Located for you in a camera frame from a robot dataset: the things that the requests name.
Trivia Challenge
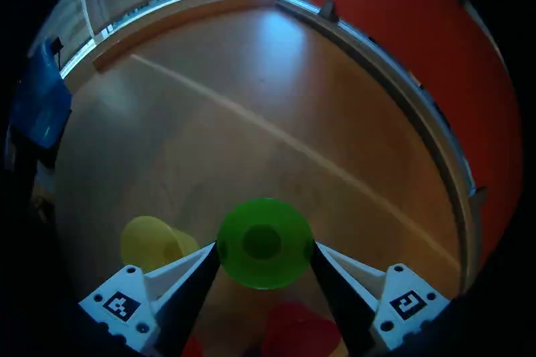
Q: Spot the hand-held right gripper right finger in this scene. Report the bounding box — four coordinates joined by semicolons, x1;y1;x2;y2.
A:
310;240;451;354

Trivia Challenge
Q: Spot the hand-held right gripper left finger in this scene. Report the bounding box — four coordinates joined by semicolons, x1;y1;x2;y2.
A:
78;240;221;357

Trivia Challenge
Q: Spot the yellow plastic cup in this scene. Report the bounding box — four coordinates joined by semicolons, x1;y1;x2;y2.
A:
120;216;200;273

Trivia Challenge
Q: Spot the red plastic cup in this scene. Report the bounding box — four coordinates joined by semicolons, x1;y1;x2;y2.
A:
261;301;341;357

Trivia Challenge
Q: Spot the green plastic cup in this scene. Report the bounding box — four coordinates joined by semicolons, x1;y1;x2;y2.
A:
216;198;315;291

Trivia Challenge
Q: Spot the blue desk screen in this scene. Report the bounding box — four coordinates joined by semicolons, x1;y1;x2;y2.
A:
9;38;73;149

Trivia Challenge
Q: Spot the red desk screen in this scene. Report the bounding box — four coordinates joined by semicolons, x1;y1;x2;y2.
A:
276;0;525;291

